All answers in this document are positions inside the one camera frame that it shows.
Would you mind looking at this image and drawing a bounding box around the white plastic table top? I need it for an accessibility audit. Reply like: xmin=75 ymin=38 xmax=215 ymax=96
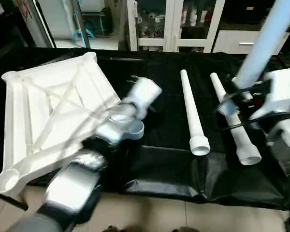
xmin=0 ymin=52 xmax=146 ymax=197

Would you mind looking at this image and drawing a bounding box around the white plastic table leg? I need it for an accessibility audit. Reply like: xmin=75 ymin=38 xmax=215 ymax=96
xmin=231 ymin=76 xmax=255 ymax=101
xmin=180 ymin=70 xmax=211 ymax=157
xmin=210 ymin=72 xmax=262 ymax=166
xmin=218 ymin=0 xmax=290 ymax=116

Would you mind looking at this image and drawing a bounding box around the black table mat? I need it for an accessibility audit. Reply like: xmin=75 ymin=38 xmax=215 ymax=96
xmin=0 ymin=46 xmax=290 ymax=211

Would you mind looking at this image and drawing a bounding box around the white glass door cabinet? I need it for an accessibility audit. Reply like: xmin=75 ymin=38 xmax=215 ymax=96
xmin=127 ymin=0 xmax=226 ymax=53

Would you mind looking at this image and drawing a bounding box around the white drawer unit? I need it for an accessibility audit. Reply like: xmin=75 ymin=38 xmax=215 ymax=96
xmin=212 ymin=30 xmax=290 ymax=55

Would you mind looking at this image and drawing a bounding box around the black metal workbench leg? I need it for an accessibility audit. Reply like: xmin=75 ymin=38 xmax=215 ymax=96
xmin=0 ymin=186 xmax=29 ymax=211

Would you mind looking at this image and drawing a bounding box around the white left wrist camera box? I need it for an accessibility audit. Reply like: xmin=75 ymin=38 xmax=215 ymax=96
xmin=122 ymin=76 xmax=163 ymax=119

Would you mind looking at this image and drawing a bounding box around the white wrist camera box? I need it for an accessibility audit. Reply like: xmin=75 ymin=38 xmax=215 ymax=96
xmin=122 ymin=76 xmax=163 ymax=119
xmin=251 ymin=68 xmax=290 ymax=122

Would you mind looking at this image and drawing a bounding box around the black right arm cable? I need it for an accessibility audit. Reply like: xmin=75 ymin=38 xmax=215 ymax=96
xmin=217 ymin=82 xmax=290 ymax=133

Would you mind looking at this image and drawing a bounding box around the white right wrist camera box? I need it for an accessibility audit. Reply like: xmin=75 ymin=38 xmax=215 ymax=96
xmin=251 ymin=68 xmax=290 ymax=122

